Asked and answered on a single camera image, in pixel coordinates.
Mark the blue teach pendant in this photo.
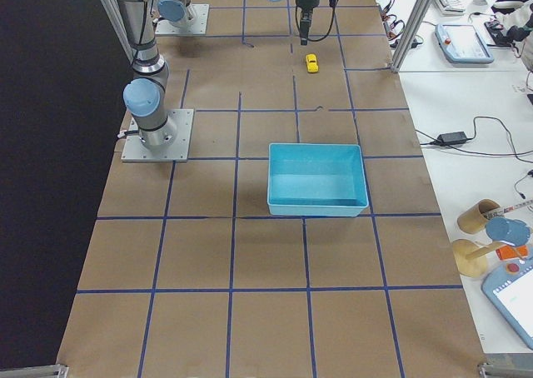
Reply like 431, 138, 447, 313
481, 258, 532, 350
435, 24, 494, 64

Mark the aluminium corner bracket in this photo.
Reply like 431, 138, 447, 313
477, 363, 533, 378
0, 364, 69, 378

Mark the orange small object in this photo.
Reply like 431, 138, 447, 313
496, 245, 529, 261

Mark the yellow beetle toy car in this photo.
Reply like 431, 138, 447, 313
305, 53, 319, 74

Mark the aluminium corner bracket right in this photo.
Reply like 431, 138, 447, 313
477, 363, 533, 378

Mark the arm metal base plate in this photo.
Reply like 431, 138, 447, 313
121, 109, 195, 163
155, 0, 210, 37

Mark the light blue plastic bin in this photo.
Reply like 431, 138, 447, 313
267, 143, 369, 217

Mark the far blue teach pendant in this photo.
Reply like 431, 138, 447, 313
435, 24, 494, 64

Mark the white keyboard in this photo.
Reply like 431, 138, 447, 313
434, 0, 466, 16

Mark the aluminium side frame post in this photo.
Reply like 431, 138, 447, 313
390, 0, 433, 72

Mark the aluminium corner bracket left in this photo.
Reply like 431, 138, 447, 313
0, 364, 69, 378

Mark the black power adapter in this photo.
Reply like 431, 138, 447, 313
436, 132, 469, 146

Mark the cardboard tube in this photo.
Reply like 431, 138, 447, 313
456, 199, 500, 235

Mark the near blue teach pendant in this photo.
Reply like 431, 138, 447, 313
481, 258, 532, 350

